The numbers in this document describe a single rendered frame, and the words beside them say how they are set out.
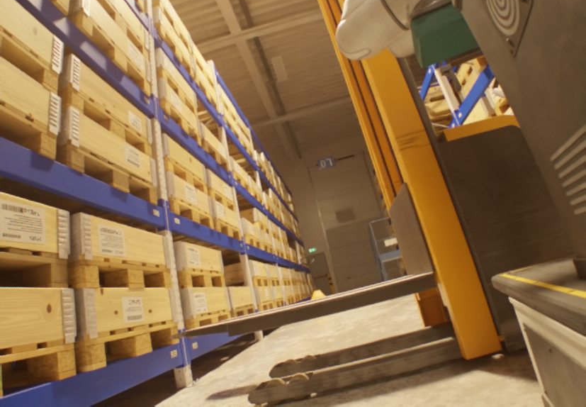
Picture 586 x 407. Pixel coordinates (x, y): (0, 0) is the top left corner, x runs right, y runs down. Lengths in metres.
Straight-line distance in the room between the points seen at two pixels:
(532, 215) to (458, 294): 0.41
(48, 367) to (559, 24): 1.68
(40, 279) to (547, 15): 1.67
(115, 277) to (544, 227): 1.98
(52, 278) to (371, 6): 1.51
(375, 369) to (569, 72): 1.24
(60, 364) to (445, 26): 1.68
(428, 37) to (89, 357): 1.67
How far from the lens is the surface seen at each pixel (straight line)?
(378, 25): 1.10
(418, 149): 1.47
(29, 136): 1.81
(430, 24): 0.96
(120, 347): 1.99
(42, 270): 1.64
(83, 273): 1.71
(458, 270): 1.40
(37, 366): 1.65
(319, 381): 1.47
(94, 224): 1.82
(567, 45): 0.42
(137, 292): 2.00
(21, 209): 1.57
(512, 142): 1.55
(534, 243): 1.47
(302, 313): 1.41
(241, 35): 10.05
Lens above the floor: 0.40
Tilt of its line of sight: 18 degrees up
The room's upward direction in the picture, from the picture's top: 14 degrees counter-clockwise
